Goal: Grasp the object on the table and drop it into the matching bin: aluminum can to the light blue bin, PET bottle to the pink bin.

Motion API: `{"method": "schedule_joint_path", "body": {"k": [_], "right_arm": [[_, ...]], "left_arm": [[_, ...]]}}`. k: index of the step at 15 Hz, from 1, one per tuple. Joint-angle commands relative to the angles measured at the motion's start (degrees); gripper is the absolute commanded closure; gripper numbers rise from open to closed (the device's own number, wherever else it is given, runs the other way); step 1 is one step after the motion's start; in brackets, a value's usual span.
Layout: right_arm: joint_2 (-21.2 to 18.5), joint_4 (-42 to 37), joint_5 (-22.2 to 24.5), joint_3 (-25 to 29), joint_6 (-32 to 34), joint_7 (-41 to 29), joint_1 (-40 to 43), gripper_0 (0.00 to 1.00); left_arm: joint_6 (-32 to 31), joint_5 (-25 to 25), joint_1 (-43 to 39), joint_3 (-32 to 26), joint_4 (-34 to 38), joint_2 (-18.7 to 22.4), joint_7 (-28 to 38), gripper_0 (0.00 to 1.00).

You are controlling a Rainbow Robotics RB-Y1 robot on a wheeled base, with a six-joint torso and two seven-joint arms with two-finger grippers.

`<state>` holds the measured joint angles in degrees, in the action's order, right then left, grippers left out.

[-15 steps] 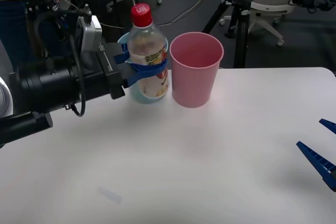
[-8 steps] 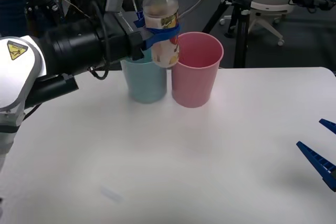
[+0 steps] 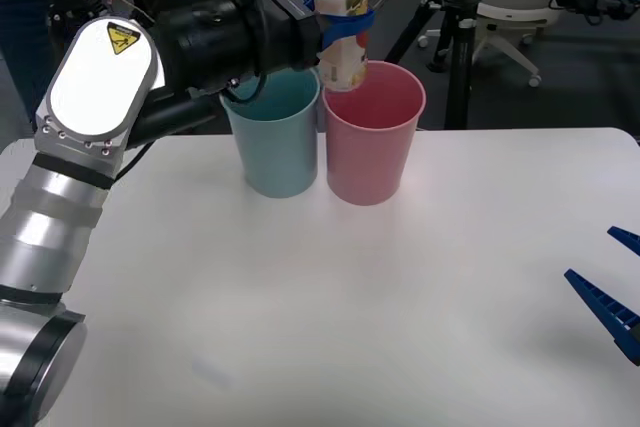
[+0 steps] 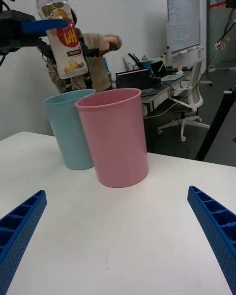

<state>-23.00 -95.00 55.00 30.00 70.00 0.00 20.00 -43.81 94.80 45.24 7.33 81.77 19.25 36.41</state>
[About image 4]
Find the small blue container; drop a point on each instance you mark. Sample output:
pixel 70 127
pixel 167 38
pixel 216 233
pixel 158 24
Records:
pixel 145 64

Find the pale blue plastic bin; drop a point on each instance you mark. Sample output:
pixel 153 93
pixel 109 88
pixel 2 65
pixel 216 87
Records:
pixel 66 132

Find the whiteboard on stand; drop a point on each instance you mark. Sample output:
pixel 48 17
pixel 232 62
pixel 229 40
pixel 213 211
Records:
pixel 183 19

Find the white office chair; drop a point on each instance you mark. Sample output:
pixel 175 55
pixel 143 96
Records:
pixel 196 91

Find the black tripod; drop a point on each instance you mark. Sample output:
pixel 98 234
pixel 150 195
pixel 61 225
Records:
pixel 216 123

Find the clear bottle with red cap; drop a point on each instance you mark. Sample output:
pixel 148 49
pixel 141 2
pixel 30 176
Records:
pixel 66 54

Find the dark desk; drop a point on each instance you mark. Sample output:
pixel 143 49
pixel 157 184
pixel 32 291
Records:
pixel 150 98

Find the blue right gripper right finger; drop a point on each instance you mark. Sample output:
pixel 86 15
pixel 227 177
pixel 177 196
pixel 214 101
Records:
pixel 216 226

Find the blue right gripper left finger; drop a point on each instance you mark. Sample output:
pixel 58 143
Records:
pixel 19 236

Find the silver laptop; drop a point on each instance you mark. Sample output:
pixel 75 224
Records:
pixel 158 68

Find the person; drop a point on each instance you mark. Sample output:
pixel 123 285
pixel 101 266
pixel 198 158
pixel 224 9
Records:
pixel 96 61

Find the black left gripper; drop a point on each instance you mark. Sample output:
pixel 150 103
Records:
pixel 9 29

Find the pink plastic bin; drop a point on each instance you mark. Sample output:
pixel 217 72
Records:
pixel 115 140

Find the dark laptop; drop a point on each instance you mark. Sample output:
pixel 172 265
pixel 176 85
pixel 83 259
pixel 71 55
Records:
pixel 132 79

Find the person's hand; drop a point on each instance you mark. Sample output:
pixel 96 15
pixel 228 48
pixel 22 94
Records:
pixel 113 43

